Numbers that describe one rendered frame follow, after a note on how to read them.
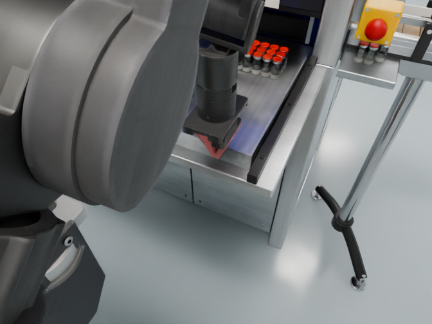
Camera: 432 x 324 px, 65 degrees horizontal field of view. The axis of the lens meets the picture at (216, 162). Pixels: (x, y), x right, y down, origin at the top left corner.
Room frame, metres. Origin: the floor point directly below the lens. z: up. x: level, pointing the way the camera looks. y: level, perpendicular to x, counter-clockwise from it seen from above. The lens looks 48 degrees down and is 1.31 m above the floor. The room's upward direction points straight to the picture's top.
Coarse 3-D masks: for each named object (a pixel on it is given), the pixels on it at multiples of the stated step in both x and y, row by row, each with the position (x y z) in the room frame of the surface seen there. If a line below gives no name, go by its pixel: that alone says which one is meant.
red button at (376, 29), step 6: (372, 24) 0.63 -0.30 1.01; (378, 24) 0.63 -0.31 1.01; (384, 24) 0.63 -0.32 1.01; (366, 30) 0.64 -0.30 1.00; (372, 30) 0.63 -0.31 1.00; (378, 30) 0.63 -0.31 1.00; (384, 30) 0.62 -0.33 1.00; (366, 36) 0.64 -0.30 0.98; (372, 36) 0.63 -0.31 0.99; (378, 36) 0.62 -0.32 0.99
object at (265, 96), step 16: (304, 64) 0.66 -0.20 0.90; (240, 80) 0.63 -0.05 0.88; (256, 80) 0.63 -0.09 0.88; (272, 80) 0.63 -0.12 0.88; (288, 80) 0.63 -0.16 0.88; (192, 96) 0.57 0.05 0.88; (256, 96) 0.57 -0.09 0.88; (272, 96) 0.57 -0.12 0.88; (288, 96) 0.56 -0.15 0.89; (256, 112) 0.52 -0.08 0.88; (272, 112) 0.52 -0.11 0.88; (240, 128) 0.48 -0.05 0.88; (256, 128) 0.48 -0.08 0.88; (176, 144) 0.43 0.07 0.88; (192, 144) 0.42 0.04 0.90; (240, 144) 0.43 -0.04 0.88; (256, 144) 0.40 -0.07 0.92; (224, 160) 0.39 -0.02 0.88; (240, 160) 0.38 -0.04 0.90
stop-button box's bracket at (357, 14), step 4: (360, 0) 0.74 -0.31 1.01; (364, 0) 0.74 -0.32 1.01; (356, 4) 0.74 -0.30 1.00; (360, 4) 0.74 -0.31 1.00; (356, 8) 0.74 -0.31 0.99; (360, 8) 0.74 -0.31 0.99; (356, 12) 0.74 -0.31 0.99; (360, 12) 0.74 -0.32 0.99; (352, 16) 0.74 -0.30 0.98; (356, 16) 0.74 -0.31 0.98; (360, 16) 0.74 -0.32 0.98; (352, 20) 0.74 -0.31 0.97; (356, 20) 0.74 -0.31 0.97
